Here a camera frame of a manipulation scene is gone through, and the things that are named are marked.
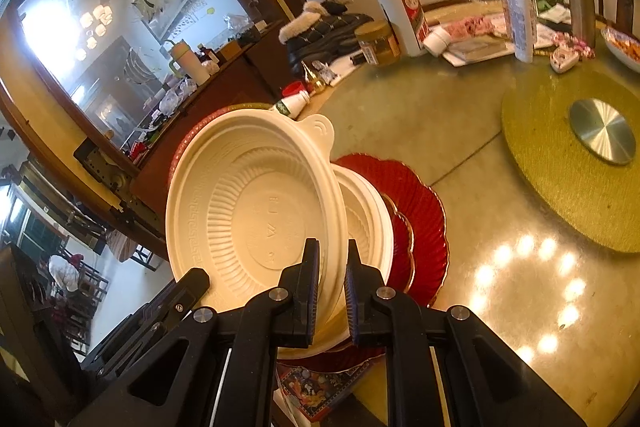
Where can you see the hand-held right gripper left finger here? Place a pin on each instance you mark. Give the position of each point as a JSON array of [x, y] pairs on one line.
[[312, 299]]

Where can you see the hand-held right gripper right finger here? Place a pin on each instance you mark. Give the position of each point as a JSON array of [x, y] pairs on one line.
[[352, 299]]

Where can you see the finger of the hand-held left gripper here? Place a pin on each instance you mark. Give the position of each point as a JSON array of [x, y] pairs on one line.
[[187, 289]]

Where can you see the cream ribbed plastic bowl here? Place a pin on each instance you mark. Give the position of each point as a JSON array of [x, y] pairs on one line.
[[362, 217], [250, 217]]

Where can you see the red scalloped fruit bowl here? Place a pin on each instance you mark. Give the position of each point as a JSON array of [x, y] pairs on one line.
[[425, 217]]

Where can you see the colourful card pack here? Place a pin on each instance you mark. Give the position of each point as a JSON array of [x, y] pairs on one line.
[[315, 389]]

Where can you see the white plastic bag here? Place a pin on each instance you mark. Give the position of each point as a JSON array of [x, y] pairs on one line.
[[175, 98]]

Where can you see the white and green drink bottle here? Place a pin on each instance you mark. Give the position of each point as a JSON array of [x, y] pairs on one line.
[[292, 104]]

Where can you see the gold gourd ornament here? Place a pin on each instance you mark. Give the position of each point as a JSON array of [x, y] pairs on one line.
[[312, 79]]

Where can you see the small dark bottle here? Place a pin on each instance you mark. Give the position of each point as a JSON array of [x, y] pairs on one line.
[[206, 53]]

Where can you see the gold round turntable mat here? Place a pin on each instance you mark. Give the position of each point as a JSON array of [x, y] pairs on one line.
[[540, 147]]

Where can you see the brown paste jar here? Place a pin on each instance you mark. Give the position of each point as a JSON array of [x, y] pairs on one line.
[[377, 46]]

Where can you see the dark jacket with fur trim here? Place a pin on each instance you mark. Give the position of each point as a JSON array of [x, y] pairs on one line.
[[330, 34]]

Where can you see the small white cup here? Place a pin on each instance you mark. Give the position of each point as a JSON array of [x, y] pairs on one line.
[[436, 42]]

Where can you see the white booklet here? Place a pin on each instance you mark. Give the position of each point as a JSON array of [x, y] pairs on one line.
[[475, 52]]

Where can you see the white liquor bottle red cap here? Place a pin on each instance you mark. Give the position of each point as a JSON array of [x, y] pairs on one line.
[[400, 14]]

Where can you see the pink sliced meat tray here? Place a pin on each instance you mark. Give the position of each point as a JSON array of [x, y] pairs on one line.
[[475, 26]]

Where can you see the steel turntable disc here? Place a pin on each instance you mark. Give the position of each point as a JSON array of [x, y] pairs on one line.
[[602, 132]]

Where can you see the white remote control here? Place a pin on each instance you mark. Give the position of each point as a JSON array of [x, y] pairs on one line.
[[565, 61]]

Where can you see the blue and white box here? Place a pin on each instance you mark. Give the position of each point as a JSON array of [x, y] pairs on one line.
[[520, 17]]

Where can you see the pile of wrapped candies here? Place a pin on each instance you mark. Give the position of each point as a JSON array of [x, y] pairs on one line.
[[575, 43]]

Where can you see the white paper sheet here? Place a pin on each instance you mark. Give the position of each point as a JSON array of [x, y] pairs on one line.
[[554, 14]]

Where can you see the blue rimmed plate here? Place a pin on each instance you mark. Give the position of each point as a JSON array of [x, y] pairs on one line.
[[620, 52]]

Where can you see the steel thermos flask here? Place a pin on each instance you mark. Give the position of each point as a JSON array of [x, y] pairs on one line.
[[579, 2]]

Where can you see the fried snacks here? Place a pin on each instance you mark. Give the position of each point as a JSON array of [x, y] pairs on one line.
[[629, 47]]

